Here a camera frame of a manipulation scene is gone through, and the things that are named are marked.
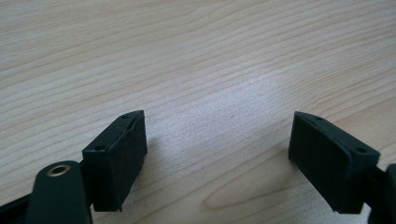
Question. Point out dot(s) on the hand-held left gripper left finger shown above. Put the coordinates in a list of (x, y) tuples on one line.
[(115, 161)]

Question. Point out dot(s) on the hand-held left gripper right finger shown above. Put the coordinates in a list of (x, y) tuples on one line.
[(330, 161)]

